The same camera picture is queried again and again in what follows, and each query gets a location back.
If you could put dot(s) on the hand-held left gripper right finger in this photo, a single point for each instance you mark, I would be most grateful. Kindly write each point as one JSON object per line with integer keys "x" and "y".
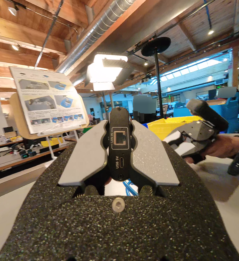
{"x": 152, "y": 161}

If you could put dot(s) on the silver ventilation duct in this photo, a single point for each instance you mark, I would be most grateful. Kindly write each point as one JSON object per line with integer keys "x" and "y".
{"x": 95, "y": 34}

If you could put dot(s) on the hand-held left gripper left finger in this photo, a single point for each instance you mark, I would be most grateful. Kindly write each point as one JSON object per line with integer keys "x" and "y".
{"x": 84, "y": 159}

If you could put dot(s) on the black pole stand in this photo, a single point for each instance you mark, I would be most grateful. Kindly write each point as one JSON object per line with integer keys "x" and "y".
{"x": 156, "y": 43}

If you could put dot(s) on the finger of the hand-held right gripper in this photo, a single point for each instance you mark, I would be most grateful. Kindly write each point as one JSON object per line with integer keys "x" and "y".
{"x": 173, "y": 137}
{"x": 183, "y": 147}

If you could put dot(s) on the black ethernet switch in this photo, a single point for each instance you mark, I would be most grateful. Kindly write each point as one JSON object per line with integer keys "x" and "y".
{"x": 119, "y": 118}

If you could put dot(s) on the black and white marker tag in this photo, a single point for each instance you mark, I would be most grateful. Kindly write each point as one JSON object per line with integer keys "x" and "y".
{"x": 165, "y": 110}

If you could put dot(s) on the small yellow bin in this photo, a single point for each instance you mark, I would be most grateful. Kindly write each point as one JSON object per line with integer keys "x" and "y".
{"x": 50, "y": 142}

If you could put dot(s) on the black digital timer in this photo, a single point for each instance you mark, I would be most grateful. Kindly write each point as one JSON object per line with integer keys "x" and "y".
{"x": 23, "y": 156}

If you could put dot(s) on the grey light stand pole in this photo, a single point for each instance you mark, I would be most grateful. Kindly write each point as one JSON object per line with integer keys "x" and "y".
{"x": 103, "y": 100}

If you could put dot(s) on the white document stand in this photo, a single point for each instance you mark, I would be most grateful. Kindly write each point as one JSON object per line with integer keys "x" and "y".
{"x": 14, "y": 110}

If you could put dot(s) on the yellow plastic bin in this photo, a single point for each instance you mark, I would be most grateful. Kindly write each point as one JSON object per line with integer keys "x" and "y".
{"x": 166, "y": 126}

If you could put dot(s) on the blue plastic bin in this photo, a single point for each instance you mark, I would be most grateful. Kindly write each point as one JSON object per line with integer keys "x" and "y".
{"x": 144, "y": 125}

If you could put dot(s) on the studio light panel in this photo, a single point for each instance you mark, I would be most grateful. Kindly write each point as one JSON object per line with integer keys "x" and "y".
{"x": 103, "y": 73}

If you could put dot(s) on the printed instruction sheet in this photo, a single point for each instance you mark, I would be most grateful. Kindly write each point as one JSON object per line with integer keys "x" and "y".
{"x": 50, "y": 91}

